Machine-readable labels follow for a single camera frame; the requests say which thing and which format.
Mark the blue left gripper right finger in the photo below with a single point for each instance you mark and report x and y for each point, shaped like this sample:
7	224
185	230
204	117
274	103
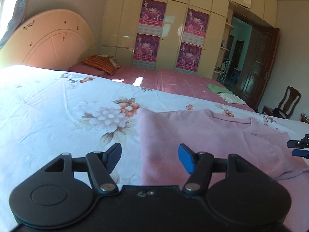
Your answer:
188	158

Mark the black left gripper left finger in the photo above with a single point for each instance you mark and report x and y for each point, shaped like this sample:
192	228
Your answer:
111	157

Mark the pink sweater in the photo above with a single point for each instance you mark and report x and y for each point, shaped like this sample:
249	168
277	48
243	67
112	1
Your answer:
206	131

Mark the brown wooden tv cabinet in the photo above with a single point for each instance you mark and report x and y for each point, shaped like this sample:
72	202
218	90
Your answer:
304	118

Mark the dark wooden chair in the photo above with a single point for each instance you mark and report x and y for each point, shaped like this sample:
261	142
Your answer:
286	106

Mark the white folded cloth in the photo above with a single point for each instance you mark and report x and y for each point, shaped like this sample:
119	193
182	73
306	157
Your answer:
232	98

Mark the green folded cloth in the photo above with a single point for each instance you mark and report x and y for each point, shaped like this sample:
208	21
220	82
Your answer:
217	89

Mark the pink checked bed cover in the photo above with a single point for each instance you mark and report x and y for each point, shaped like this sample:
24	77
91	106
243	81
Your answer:
163	80

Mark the white floral bed sheet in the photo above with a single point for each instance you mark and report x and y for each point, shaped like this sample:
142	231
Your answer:
45	113

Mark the orange striped pillow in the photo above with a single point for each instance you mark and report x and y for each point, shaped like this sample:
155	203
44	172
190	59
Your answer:
100	63

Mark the lower right magenta poster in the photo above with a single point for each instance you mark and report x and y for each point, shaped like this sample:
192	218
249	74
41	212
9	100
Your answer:
188	58

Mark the magenta poster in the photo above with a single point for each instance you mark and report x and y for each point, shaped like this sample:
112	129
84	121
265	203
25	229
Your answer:
195	27
145	51
151	18
188	58

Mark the dark brown wooden door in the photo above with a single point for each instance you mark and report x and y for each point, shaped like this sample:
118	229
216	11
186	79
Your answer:
257	65

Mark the lower left magenta poster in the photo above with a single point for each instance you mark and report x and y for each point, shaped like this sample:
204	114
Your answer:
145	51

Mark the upper right magenta poster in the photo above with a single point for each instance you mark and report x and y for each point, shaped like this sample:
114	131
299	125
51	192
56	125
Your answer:
195	27

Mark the cream wardrobe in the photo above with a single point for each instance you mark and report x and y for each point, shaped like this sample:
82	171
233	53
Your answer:
120	25

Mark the cream curved headboard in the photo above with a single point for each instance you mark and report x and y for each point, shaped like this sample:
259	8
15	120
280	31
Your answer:
55	39

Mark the upper left magenta poster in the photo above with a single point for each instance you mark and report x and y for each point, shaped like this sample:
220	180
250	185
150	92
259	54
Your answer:
151	18

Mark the grey window curtain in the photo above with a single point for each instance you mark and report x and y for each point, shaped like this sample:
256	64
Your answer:
12	14

